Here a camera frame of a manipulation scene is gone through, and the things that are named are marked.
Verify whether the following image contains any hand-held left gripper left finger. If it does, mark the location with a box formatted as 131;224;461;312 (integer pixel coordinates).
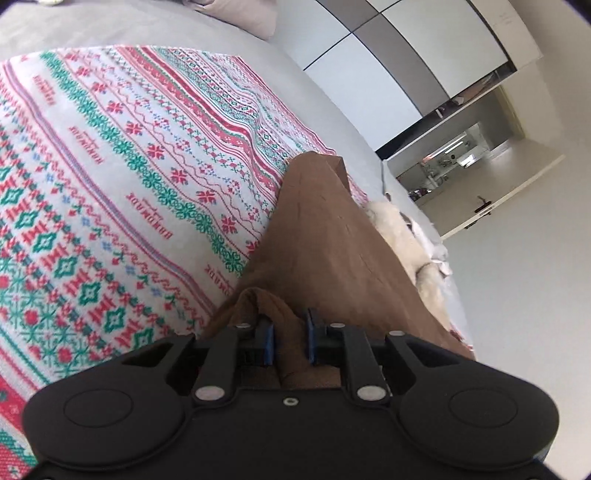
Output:
121;315;278;407

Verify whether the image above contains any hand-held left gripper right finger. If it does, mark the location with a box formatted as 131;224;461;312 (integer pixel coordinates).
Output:
305;308;463;407

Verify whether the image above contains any brown jacket with fur collar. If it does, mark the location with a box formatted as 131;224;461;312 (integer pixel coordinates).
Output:
203;152;476;391

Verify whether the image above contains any folded white cloth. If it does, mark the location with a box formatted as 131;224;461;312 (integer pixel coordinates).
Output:
416;222;456;278

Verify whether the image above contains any patterned red green blanket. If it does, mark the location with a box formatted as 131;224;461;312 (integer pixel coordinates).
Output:
0;44;384;472

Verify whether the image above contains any beige door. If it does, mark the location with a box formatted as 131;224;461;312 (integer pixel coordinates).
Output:
438;154;567;240

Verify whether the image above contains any white and grey wardrobe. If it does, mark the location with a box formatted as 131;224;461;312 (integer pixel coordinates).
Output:
268;0;546;154

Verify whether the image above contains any beige pillow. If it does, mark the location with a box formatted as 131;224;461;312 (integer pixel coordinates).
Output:
185;0;279;42

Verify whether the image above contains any bed with grey sheet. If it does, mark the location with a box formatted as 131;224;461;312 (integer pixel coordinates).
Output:
0;0;476;480

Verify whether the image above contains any black door handle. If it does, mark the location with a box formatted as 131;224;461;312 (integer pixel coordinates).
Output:
464;195;496;230

